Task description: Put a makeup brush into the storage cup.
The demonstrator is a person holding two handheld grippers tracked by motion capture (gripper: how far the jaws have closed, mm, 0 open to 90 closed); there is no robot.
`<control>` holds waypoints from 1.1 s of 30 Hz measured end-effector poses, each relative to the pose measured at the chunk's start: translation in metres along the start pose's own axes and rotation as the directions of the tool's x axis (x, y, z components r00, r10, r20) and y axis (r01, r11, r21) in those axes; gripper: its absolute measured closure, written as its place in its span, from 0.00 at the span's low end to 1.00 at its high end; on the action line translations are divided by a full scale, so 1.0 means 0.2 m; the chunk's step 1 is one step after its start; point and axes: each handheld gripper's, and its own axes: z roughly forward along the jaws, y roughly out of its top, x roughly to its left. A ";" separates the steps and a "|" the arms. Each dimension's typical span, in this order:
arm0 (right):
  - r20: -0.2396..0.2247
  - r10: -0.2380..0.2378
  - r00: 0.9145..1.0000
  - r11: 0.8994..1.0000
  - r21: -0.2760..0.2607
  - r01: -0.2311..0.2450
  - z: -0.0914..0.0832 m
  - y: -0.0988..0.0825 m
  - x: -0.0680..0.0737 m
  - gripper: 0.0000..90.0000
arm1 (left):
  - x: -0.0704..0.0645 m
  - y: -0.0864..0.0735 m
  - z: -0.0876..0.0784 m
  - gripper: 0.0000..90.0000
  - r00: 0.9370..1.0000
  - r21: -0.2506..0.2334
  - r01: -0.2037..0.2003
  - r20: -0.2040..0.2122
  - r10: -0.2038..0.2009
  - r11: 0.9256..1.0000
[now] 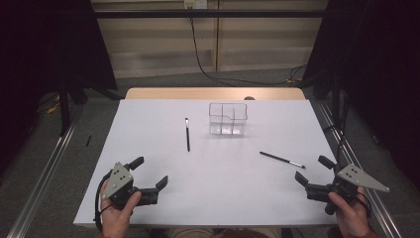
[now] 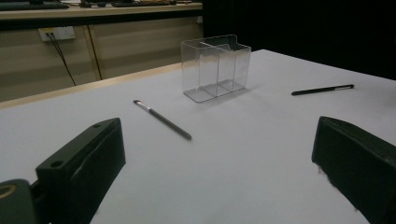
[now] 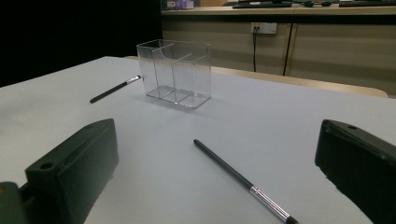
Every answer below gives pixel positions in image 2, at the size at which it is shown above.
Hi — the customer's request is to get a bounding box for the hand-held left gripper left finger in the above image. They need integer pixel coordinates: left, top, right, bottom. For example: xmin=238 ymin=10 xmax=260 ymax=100
xmin=35 ymin=117 xmax=127 ymax=224

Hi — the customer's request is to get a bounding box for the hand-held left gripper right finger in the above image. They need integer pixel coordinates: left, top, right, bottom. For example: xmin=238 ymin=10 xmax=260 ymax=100
xmin=311 ymin=116 xmax=396 ymax=224

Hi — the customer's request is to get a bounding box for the black pen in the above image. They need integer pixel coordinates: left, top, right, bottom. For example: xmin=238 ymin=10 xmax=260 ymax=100
xmin=290 ymin=83 xmax=356 ymax=96

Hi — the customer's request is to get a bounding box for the grey-handled makeup brush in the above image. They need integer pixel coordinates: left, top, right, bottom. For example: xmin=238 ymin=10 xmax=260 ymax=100
xmin=133 ymin=99 xmax=192 ymax=141

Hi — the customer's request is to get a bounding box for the clear acrylic divided holder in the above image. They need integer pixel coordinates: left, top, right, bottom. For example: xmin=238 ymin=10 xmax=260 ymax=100
xmin=180 ymin=34 xmax=252 ymax=104

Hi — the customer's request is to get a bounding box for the white table cover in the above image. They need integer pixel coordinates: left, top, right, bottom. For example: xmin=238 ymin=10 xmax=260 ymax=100
xmin=0 ymin=49 xmax=396 ymax=224

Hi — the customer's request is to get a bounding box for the long wooden desk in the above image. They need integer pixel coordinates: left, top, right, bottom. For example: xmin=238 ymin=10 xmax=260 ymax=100
xmin=0 ymin=0 xmax=204 ymax=32

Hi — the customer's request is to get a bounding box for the black keyboard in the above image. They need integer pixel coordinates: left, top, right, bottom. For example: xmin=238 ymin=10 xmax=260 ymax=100
xmin=0 ymin=1 xmax=70 ymax=12
xmin=110 ymin=0 xmax=171 ymax=8

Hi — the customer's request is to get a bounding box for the black wall cable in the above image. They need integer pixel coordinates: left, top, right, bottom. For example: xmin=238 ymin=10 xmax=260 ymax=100
xmin=46 ymin=32 xmax=78 ymax=87

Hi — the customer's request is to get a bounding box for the white wall socket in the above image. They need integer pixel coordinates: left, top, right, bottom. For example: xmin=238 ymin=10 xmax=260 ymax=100
xmin=37 ymin=25 xmax=77 ymax=43

